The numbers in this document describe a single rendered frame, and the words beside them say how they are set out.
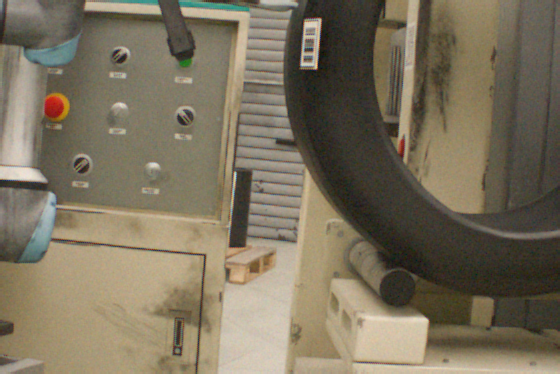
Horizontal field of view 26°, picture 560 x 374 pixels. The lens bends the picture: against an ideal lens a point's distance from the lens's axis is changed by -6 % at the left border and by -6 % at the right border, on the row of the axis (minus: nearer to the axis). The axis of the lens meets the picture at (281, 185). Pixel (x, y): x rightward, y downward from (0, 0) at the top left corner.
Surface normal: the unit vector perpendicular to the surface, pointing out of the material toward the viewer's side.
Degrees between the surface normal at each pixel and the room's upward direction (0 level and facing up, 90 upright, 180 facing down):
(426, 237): 99
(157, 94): 90
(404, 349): 90
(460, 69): 90
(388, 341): 90
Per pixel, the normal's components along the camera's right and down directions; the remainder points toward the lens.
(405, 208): -0.07, 0.19
